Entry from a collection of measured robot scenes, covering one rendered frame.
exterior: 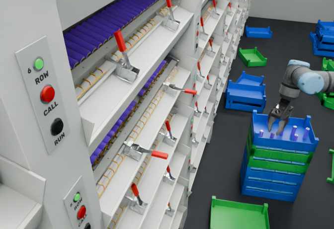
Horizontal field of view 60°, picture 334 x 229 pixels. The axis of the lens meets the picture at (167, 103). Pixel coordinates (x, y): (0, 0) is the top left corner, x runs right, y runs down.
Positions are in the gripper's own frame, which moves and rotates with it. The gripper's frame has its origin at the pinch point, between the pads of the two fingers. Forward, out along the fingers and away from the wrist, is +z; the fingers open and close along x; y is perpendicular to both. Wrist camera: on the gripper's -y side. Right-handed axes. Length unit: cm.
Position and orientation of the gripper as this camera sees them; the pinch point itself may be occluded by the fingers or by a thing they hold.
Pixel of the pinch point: (273, 131)
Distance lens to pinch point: 155.8
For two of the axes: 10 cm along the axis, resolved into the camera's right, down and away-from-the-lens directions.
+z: -1.7, 9.0, 3.9
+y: 6.3, -2.1, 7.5
